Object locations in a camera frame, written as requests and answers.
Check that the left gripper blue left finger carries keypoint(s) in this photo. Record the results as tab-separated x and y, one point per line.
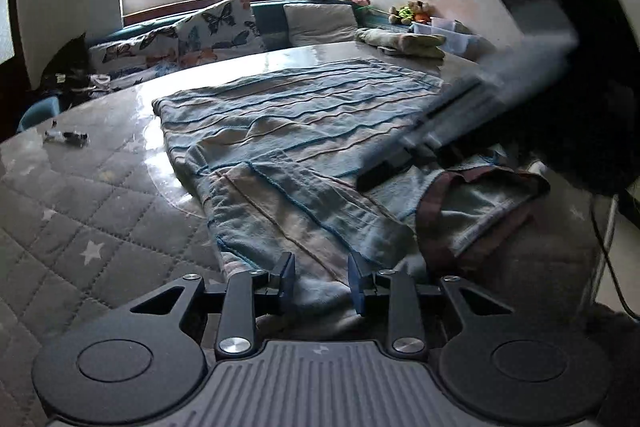
281	284

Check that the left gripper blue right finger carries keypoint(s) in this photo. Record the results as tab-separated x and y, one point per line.
361	283

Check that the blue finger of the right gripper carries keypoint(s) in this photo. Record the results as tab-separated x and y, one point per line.
385	163

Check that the blue striped knit garment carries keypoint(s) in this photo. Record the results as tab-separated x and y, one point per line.
273	160

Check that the folded yellow floral blanket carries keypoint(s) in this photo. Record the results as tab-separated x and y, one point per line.
404	43

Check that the clear plastic storage box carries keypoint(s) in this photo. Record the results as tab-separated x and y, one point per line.
459	40

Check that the blue sofa bench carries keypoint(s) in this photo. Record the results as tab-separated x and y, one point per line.
271	23

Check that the colourful plush toy pile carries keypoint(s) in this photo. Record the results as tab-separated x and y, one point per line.
415	11

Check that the grey plain pillow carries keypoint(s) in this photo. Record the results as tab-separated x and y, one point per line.
313	24

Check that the grey quilted star table cover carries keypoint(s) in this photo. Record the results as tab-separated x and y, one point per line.
84	230

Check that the upright butterfly print pillow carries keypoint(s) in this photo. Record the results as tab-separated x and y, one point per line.
224	30

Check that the small black metal tool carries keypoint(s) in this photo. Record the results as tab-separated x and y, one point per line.
71	138

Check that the long butterfly print cushion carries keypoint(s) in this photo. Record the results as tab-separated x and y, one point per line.
124	57

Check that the black bag on sofa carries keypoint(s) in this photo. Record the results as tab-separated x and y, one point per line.
69	76

